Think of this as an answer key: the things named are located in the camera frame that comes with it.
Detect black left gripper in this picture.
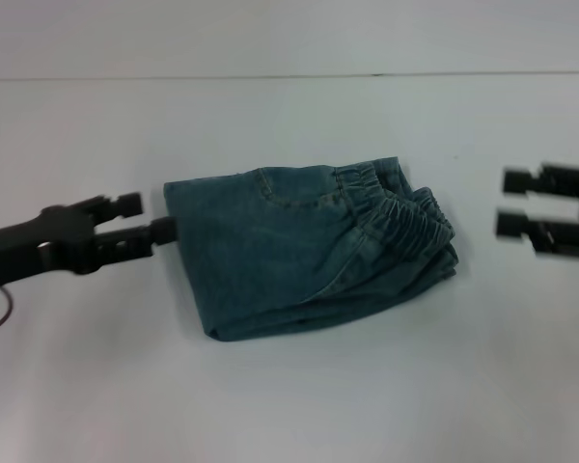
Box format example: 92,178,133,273
0,191,179,293

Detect blue denim shorts with embroidery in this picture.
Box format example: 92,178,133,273
162,154,460,342

